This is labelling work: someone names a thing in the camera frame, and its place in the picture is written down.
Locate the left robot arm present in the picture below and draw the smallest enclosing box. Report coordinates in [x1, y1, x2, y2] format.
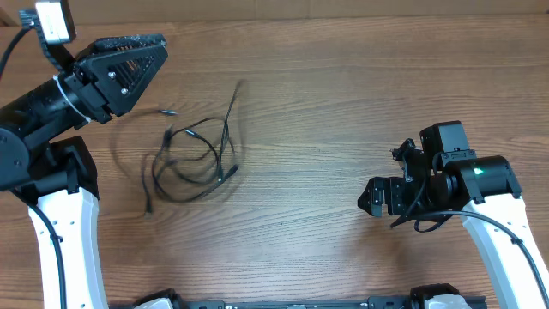
[1, 34, 167, 308]

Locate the right camera cable black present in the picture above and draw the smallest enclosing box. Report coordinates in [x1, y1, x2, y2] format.
[391, 188, 548, 308]

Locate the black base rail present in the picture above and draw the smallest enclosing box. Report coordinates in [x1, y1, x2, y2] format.
[109, 282, 488, 309]

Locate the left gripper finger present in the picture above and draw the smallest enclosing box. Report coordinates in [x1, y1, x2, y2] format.
[76, 42, 167, 116]
[89, 33, 166, 53]

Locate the left camera cable black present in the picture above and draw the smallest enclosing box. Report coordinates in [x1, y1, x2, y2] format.
[1, 9, 67, 309]

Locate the camera cable black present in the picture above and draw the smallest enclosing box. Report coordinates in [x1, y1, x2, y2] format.
[1, 9, 67, 309]
[391, 188, 548, 308]

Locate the black usb cable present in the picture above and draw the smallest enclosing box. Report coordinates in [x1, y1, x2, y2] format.
[111, 79, 250, 218]

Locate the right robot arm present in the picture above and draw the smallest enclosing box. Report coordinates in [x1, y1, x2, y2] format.
[358, 121, 548, 308]

